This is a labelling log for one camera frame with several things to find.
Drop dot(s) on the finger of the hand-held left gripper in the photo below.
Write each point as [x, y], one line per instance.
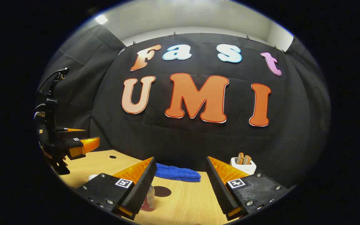
[84, 145]
[72, 134]

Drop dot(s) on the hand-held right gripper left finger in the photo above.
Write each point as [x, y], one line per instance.
[142, 190]

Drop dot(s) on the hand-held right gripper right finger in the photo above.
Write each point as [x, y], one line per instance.
[222, 193]

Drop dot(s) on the silver water bottle pink label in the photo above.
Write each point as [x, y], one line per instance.
[149, 198]

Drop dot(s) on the dark round coaster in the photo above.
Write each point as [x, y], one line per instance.
[163, 191]

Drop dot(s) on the white toaster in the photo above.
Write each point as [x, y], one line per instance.
[245, 168]

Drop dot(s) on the blue towel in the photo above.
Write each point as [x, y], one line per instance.
[177, 172]

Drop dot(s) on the brown toast slice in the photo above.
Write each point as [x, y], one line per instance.
[247, 160]
[240, 158]

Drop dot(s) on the black backdrop cloth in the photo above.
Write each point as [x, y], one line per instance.
[198, 134]

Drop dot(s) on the ceiling light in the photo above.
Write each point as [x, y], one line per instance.
[101, 19]

